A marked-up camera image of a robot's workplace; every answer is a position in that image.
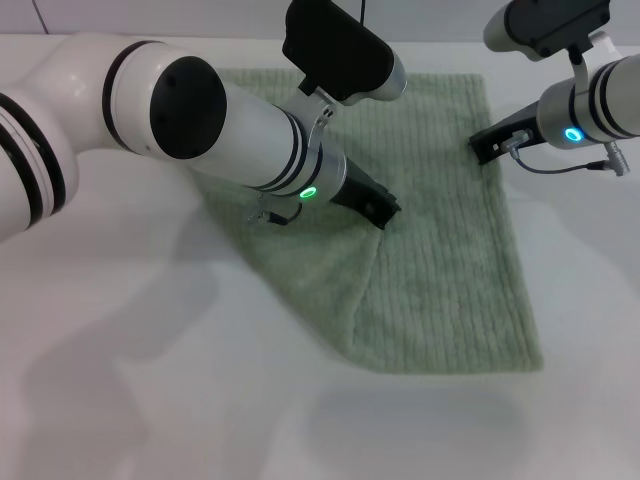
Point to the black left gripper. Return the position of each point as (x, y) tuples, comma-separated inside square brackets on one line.
[(360, 192)]

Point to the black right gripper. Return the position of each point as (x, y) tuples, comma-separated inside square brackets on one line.
[(520, 127)]

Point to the pale green ribbed towel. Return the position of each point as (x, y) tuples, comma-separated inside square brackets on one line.
[(440, 250)]

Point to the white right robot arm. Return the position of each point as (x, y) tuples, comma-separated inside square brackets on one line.
[(615, 100)]

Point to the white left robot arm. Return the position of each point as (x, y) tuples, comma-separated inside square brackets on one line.
[(260, 140)]

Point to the right wrist camera housing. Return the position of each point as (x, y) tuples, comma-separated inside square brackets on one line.
[(550, 25)]

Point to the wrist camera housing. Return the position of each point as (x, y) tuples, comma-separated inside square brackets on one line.
[(340, 45), (550, 25)]

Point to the left wrist camera housing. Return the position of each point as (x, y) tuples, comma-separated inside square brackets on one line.
[(340, 45)]

